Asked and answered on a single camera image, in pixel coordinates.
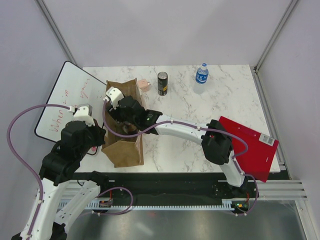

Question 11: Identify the small blue-label water bottle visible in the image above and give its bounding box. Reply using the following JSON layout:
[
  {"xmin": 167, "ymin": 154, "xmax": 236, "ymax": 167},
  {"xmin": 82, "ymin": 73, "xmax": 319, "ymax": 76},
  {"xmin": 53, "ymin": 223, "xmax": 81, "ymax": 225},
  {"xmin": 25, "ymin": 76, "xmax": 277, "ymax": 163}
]
[{"xmin": 122, "ymin": 124, "xmax": 137, "ymax": 135}]

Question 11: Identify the tan canvas tote bag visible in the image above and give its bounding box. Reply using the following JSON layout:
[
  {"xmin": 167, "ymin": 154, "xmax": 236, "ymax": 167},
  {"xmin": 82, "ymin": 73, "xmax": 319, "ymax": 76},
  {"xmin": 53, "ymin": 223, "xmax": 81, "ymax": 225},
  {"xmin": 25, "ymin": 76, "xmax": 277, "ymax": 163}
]
[{"xmin": 101, "ymin": 79, "xmax": 146, "ymax": 168}]

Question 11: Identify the black Schweppes can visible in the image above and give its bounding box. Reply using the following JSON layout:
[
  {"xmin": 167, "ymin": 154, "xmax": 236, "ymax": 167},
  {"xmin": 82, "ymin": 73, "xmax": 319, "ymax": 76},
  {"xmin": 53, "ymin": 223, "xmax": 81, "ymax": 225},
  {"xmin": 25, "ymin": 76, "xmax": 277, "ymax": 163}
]
[{"xmin": 157, "ymin": 71, "xmax": 168, "ymax": 96}]

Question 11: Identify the large blue-label water bottle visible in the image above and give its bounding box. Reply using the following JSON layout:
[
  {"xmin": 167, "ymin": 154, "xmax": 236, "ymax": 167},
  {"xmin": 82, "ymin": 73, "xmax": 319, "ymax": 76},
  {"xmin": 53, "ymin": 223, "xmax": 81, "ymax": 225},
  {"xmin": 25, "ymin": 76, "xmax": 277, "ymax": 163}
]
[{"xmin": 193, "ymin": 63, "xmax": 209, "ymax": 94}]

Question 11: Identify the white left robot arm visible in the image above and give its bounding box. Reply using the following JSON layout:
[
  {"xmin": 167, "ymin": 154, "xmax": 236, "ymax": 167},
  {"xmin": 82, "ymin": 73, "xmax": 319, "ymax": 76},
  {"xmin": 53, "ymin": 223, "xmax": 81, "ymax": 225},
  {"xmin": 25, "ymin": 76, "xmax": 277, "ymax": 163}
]
[{"xmin": 12, "ymin": 120, "xmax": 110, "ymax": 240}]

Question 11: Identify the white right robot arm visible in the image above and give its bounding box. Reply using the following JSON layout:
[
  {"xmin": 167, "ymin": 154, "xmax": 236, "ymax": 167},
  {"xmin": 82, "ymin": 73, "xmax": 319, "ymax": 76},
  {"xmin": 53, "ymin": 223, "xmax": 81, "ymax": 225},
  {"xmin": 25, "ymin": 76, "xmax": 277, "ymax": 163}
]
[{"xmin": 102, "ymin": 96, "xmax": 249, "ymax": 197}]

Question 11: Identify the pink power cube adapter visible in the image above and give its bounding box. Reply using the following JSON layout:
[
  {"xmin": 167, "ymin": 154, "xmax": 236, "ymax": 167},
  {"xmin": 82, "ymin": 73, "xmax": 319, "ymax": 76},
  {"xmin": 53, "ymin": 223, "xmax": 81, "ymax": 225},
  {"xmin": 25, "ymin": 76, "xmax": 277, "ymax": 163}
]
[{"xmin": 136, "ymin": 79, "xmax": 151, "ymax": 92}]

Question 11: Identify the white whiteboard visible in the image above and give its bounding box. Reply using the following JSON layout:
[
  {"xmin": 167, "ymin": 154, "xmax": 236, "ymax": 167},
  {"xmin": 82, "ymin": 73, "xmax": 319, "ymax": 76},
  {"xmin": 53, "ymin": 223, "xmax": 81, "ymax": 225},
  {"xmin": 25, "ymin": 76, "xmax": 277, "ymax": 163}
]
[{"xmin": 33, "ymin": 60, "xmax": 108, "ymax": 157}]

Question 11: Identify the red plastic clipboard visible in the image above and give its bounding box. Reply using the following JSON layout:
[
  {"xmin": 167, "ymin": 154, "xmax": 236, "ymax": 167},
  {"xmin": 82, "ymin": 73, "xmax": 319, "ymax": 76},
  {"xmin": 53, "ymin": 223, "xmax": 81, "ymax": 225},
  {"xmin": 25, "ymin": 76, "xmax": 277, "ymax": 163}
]
[{"xmin": 219, "ymin": 116, "xmax": 279, "ymax": 183}]

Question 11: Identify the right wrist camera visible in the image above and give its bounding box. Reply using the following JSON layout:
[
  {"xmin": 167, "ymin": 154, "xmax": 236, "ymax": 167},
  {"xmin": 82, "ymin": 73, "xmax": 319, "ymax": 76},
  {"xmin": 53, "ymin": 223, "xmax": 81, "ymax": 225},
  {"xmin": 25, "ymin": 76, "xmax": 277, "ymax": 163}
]
[{"xmin": 103, "ymin": 86, "xmax": 125, "ymax": 109}]

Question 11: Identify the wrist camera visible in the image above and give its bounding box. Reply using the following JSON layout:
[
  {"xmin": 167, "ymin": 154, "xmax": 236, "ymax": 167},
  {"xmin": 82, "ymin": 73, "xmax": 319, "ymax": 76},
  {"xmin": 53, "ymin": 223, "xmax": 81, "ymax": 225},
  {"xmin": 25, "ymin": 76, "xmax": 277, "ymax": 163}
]
[
  {"xmin": 103, "ymin": 86, "xmax": 125, "ymax": 109},
  {"xmin": 68, "ymin": 104, "xmax": 96, "ymax": 127}
]

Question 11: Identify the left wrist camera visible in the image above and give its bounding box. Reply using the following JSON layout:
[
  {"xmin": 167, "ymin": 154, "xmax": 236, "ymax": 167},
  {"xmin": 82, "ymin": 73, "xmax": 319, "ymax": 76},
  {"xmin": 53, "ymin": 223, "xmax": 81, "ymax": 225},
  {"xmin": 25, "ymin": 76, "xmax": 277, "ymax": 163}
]
[{"xmin": 68, "ymin": 104, "xmax": 96, "ymax": 127}]

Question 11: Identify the white slotted cable duct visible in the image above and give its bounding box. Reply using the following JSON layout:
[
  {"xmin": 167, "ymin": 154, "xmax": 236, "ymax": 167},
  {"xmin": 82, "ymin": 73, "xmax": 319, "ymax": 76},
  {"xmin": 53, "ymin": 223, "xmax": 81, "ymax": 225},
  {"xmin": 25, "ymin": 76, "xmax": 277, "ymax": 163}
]
[{"xmin": 82, "ymin": 197, "xmax": 251, "ymax": 210}]

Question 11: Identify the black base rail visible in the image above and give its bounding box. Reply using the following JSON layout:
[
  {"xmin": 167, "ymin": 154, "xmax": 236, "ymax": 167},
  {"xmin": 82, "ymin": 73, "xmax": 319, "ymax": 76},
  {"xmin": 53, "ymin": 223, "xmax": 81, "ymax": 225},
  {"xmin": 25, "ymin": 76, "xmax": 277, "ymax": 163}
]
[{"xmin": 73, "ymin": 172, "xmax": 258, "ymax": 205}]

